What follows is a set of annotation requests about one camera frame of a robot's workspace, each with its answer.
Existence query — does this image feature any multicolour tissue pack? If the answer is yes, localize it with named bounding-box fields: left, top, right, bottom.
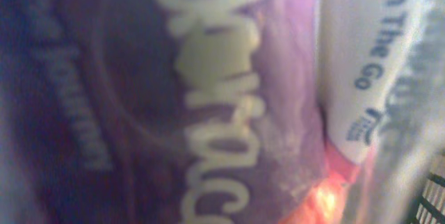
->
left=0, top=0, right=445, bottom=224

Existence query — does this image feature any grey plastic shopping basket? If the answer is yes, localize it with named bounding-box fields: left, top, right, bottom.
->
left=405, top=151, right=444, bottom=224

